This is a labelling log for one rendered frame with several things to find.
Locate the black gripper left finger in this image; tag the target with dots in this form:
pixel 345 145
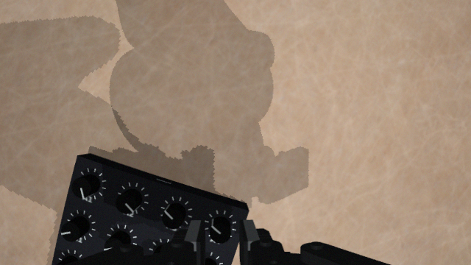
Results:
pixel 188 250

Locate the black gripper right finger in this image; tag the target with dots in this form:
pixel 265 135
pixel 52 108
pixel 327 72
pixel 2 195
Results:
pixel 256 247

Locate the black knob box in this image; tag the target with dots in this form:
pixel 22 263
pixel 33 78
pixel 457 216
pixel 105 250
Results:
pixel 94 224

